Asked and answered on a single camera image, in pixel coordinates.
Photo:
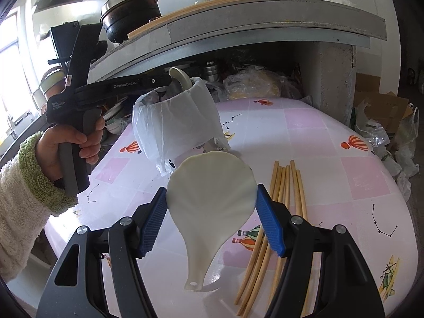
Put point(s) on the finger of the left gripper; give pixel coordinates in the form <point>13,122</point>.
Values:
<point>142,81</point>

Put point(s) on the left forearm fleece sleeve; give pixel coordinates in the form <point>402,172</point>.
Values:
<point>27,200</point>

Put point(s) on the cardboard box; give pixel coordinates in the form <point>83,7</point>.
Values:
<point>387,109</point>

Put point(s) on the black cooking pot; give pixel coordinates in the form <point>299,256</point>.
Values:
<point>121,17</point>

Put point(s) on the small steel spoon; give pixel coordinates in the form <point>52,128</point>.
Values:
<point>162,93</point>

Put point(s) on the white plastic bag liner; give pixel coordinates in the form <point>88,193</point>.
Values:
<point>165,130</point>

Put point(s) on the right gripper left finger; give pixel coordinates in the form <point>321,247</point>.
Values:
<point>77,284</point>

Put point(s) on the stack of bowls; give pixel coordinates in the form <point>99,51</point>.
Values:
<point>115,120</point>

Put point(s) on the wooden cutting board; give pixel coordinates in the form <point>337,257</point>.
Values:
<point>187,11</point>

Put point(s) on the yellow food bag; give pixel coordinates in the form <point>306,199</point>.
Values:
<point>254,83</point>

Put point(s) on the enamel basin stack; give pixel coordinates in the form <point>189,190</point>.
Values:
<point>52,82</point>

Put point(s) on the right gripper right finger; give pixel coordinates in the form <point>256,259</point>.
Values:
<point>346,287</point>

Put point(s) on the pink tablecloth table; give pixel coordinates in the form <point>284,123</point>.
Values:
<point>344,183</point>

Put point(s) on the floor plastic bags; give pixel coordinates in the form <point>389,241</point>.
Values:
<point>397,152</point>

